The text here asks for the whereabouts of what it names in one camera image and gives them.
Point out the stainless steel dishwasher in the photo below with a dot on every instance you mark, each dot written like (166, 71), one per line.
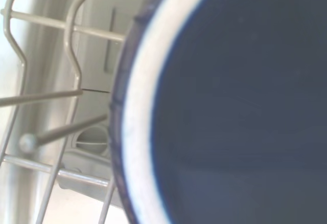
(94, 63)

